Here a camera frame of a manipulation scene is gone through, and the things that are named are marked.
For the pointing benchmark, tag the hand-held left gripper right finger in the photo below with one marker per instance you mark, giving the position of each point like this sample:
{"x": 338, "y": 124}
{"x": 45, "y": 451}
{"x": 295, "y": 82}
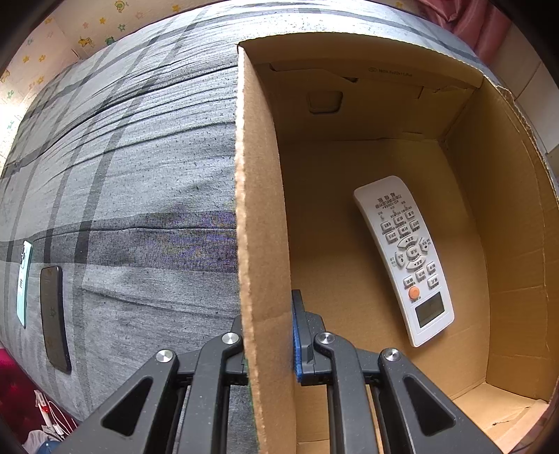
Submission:
{"x": 299, "y": 345}

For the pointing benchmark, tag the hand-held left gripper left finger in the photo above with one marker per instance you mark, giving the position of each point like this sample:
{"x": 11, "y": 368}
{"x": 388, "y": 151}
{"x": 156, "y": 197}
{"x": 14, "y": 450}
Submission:
{"x": 231, "y": 354}

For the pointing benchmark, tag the brown cardboard box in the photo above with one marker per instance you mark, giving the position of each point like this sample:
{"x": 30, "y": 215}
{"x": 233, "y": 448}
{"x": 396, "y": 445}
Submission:
{"x": 371, "y": 166}

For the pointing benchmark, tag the white remote control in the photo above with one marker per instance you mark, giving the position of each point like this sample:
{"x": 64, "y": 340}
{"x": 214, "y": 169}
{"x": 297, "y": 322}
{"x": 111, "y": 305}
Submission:
{"x": 406, "y": 244}

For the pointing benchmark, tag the black smartphone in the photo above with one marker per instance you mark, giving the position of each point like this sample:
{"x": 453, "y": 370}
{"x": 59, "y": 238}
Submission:
{"x": 54, "y": 318}

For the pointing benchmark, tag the grey plaid bedsheet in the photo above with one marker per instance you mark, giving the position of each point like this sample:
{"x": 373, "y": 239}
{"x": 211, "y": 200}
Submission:
{"x": 131, "y": 174}

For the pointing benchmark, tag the white cloth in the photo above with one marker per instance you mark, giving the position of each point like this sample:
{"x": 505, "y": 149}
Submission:
{"x": 37, "y": 438}

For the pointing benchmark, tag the teal smartphone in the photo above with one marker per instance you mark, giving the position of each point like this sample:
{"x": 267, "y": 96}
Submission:
{"x": 24, "y": 283}

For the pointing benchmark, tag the pink curtain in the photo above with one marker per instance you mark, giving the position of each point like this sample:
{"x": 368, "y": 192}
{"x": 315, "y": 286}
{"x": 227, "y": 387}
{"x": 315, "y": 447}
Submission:
{"x": 471, "y": 26}

